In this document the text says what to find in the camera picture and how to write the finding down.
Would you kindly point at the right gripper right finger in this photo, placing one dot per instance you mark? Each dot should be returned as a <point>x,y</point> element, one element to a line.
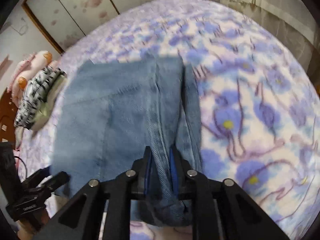
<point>220,210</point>

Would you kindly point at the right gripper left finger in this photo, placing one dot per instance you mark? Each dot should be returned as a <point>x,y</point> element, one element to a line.
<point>101,209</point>

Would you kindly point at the blue denim jacket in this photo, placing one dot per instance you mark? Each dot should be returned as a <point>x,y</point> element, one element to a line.
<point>112,111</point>

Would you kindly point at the person's left hand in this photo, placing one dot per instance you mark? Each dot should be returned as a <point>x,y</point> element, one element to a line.
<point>29,227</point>

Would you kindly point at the folded light green garment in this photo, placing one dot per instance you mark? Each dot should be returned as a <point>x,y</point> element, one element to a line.
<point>43,114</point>

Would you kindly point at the wooden headboard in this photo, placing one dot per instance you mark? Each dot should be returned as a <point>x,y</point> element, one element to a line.
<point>8,112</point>

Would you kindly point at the black white patterned garment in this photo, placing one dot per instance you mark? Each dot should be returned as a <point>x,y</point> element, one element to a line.
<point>35,94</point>

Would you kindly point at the purple floral bed blanket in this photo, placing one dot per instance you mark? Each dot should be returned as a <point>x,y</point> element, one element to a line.
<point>259,110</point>

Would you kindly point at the pink bear print quilt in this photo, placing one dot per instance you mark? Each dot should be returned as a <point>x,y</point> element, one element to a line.
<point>26,70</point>

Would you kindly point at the floral sliding wardrobe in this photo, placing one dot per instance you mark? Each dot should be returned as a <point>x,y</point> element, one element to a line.
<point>65,22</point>

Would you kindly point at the beige lace covered furniture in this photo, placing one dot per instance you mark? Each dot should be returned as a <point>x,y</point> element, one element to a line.
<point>291,23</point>

